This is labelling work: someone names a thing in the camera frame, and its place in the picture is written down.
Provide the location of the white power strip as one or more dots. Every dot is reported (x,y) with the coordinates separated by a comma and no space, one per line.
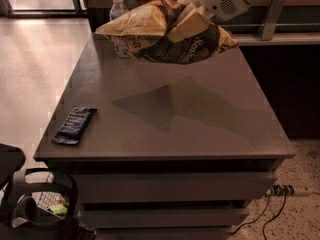
(289,190)

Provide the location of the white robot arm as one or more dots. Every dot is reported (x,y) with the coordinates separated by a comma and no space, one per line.
(196,16)

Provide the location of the black bag with handles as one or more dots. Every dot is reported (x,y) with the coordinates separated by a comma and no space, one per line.
(20,213)

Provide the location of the wire mesh basket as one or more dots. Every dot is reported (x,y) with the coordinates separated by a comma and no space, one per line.
(49,201)

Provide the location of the black chair edge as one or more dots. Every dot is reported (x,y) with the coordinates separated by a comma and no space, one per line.
(11,160)

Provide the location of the clear plastic water bottle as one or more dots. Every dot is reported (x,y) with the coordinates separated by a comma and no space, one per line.
(117,10)

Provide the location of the blue rxbar blueberry wrapper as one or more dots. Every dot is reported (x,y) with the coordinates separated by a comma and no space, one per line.
(74,126)

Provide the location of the brown chip bag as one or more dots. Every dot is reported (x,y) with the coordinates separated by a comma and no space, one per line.
(145,30)

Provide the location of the grey drawer cabinet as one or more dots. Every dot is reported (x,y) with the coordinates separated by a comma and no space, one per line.
(174,152)

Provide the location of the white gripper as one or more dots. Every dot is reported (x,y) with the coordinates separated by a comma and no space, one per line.
(218,2)

